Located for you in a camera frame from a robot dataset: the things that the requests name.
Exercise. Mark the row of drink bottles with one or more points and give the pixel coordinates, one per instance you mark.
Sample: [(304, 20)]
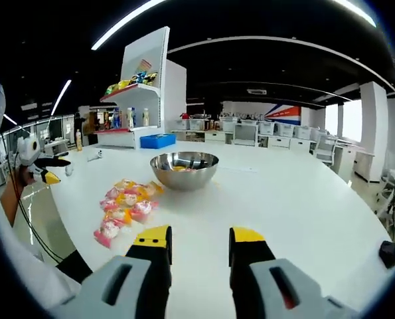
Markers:
[(130, 119)]

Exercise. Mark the row of white storage bins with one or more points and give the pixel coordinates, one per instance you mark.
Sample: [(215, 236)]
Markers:
[(267, 128)]

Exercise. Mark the pile of snack bags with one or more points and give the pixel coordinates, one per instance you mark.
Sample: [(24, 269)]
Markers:
[(130, 83)]

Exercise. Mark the person's left hand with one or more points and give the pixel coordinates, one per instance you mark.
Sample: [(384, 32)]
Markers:
[(26, 175)]

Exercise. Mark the ceiling air conditioner vent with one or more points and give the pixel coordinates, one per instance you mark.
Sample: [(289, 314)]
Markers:
[(257, 91)]

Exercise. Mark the person's black trousers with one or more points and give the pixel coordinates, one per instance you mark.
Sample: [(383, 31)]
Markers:
[(74, 267)]

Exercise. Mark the steel bowl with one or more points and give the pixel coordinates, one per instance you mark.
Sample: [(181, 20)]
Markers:
[(184, 181)]

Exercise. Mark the red and blue wall banner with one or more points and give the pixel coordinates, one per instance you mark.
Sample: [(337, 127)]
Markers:
[(283, 114)]

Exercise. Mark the person in white shirt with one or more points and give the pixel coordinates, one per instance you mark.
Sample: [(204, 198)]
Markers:
[(28, 266)]

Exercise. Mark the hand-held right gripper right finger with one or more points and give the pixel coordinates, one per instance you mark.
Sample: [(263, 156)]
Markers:
[(248, 266)]

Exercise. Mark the curved ceiling light strip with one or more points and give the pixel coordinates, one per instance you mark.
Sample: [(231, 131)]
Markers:
[(96, 45)]

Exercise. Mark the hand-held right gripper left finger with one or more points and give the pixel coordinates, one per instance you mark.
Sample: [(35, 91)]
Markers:
[(145, 272)]

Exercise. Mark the white handheld controller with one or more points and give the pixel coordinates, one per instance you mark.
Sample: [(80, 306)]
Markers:
[(95, 156)]

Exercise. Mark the pile of marshmallow packets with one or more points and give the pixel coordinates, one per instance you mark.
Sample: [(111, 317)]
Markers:
[(127, 202)]

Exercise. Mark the white table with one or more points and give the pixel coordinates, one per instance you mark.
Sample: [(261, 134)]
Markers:
[(267, 206)]

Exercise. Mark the white display shelf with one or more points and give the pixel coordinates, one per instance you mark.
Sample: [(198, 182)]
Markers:
[(144, 46)]

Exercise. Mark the red pot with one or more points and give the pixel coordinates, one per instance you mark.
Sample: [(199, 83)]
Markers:
[(184, 116)]

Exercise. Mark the orange drink bottle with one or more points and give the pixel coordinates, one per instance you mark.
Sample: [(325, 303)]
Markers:
[(79, 141)]

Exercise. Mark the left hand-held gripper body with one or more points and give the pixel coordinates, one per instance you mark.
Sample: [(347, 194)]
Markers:
[(28, 149)]

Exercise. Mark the heap of bagged marshmallows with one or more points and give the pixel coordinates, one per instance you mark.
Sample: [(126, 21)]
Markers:
[(184, 169)]

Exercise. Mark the blue plastic tray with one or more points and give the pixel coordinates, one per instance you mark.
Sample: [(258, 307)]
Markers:
[(158, 142)]

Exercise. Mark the white oval device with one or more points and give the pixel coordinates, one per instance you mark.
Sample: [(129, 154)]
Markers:
[(69, 169)]

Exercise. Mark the black computer mouse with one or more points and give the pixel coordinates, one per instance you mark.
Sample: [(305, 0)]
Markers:
[(389, 255)]

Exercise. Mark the white office chair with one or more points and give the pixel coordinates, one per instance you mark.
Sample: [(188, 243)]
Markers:
[(325, 149)]

